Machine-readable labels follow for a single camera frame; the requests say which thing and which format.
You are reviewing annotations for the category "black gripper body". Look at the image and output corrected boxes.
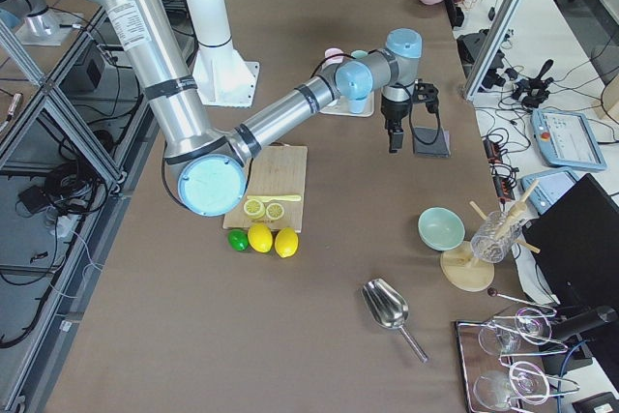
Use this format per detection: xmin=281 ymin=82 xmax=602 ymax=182
xmin=380 ymin=79 xmax=439 ymax=135

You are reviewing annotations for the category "blue plastic cup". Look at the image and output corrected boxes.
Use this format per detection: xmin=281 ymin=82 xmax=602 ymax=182
xmin=348 ymin=98 xmax=368 ymax=114

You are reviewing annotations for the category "green plastic cup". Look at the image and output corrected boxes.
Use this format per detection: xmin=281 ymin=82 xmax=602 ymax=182
xmin=350 ymin=49 xmax=368 ymax=59

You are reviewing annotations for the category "pink plastic cup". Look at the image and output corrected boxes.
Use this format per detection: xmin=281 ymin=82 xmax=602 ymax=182
xmin=323 ymin=47 xmax=345 ymax=67

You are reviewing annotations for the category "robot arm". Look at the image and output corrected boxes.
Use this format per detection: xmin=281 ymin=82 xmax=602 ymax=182
xmin=90 ymin=0 xmax=423 ymax=217

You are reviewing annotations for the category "black framed glass rack tray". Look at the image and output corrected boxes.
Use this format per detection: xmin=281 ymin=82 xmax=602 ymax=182
xmin=453 ymin=318 xmax=619 ymax=413

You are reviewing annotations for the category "grey folded cloth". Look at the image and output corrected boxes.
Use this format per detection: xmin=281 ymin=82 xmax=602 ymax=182
xmin=413 ymin=127 xmax=451 ymax=158

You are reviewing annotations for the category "light green bowl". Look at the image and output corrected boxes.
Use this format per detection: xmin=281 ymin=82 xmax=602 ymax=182
xmin=418 ymin=207 xmax=465 ymax=251

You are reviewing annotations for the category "bamboo cutting board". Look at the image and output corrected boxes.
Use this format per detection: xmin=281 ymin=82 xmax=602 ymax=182
xmin=222 ymin=145 xmax=308 ymax=233

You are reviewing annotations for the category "lemon slice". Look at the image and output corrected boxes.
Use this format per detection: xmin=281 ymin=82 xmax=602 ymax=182
xmin=243 ymin=198 xmax=266 ymax=220
xmin=265 ymin=202 xmax=285 ymax=221

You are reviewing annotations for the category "clear textured glass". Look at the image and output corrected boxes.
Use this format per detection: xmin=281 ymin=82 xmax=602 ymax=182
xmin=471 ymin=211 xmax=522 ymax=263

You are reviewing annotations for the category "yellow plastic knife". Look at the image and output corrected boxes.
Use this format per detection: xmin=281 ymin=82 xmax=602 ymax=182
xmin=245 ymin=194 xmax=303 ymax=202

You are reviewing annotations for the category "wooden cup stand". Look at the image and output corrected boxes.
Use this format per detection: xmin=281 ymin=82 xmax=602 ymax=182
xmin=440 ymin=181 xmax=541 ymax=292

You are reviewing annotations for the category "whole yellow lemon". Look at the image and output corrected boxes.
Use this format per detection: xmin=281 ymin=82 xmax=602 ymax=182
xmin=248 ymin=223 xmax=274 ymax=253
xmin=275 ymin=227 xmax=299 ymax=258

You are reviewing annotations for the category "blue teach pendant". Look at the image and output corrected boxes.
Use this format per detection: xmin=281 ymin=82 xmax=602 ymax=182
xmin=520 ymin=167 xmax=579 ymax=215
xmin=531 ymin=108 xmax=607 ymax=172

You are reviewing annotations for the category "steel ice scoop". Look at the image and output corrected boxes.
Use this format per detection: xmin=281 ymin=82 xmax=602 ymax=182
xmin=362 ymin=278 xmax=428 ymax=363

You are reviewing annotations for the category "green lime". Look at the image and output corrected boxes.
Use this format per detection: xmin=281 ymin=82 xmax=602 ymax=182
xmin=227 ymin=229 xmax=250 ymax=251

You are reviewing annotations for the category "black monitor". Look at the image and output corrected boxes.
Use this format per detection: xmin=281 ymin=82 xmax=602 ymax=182
xmin=521 ymin=172 xmax=619 ymax=332

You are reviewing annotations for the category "wine glass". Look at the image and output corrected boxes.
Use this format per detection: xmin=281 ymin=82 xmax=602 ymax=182
xmin=478 ymin=307 xmax=551 ymax=356
xmin=473 ymin=361 xmax=550 ymax=412

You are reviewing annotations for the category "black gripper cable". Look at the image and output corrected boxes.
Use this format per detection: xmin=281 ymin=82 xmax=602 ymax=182
xmin=408 ymin=88 xmax=444 ymax=156

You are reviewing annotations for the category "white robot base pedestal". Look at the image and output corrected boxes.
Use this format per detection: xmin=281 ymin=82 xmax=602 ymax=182
xmin=186 ymin=0 xmax=259 ymax=108

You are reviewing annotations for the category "aluminium frame post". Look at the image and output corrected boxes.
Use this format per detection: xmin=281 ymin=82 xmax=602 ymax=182
xmin=463 ymin=0 xmax=522 ymax=103

